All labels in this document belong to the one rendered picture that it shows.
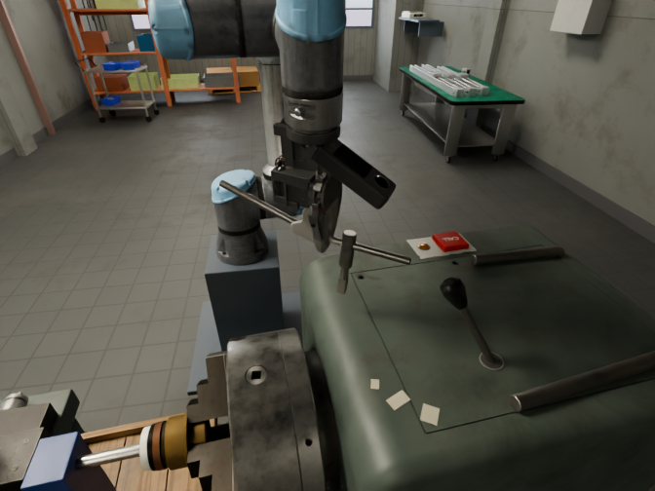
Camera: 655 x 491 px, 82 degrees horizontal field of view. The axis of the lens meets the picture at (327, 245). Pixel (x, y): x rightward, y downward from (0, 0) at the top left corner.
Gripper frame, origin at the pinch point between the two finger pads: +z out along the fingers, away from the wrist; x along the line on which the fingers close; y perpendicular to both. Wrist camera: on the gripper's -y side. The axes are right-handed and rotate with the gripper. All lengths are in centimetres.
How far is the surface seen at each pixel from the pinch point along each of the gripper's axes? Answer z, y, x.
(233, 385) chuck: 13.2, 6.0, 21.3
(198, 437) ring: 26.1, 11.9, 26.3
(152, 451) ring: 25.6, 17.1, 31.2
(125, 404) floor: 145, 112, -3
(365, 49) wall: 169, 283, -853
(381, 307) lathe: 12.7, -9.8, -2.1
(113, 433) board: 48, 40, 28
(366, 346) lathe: 11.8, -10.3, 7.6
